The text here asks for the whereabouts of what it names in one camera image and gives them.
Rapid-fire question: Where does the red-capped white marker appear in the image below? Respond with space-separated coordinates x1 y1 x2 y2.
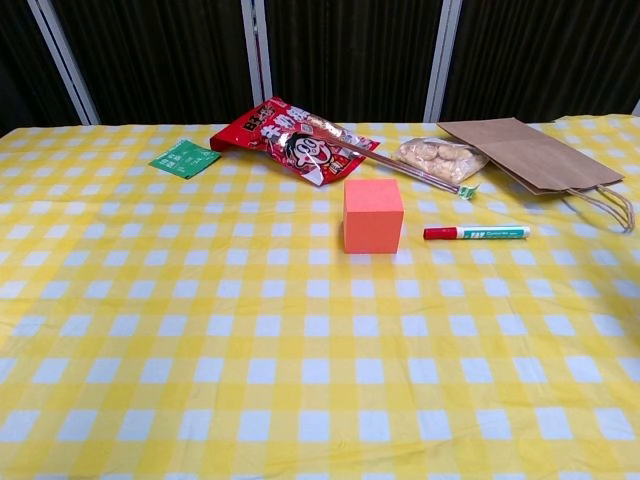
423 225 532 242

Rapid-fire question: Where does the red snack bag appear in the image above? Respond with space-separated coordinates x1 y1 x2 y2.
208 96 381 188

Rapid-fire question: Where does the white frame post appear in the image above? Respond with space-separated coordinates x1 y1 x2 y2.
240 0 274 107
422 0 464 124
27 0 102 126

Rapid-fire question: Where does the clear bag of biscuits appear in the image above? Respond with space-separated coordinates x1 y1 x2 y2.
391 136 489 184

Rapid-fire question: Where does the yellow white checkered tablecloth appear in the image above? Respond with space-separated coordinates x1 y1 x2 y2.
0 115 640 480

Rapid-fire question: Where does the wrapped chopsticks pair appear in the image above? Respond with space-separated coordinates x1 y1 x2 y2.
305 115 481 200

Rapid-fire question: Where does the brown paper bag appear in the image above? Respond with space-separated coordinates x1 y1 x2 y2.
435 117 637 235

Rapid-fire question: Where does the green flat sachet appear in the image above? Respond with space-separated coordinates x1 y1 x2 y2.
147 139 222 180

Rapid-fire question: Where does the pink orange cube block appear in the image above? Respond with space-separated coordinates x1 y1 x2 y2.
343 178 405 256

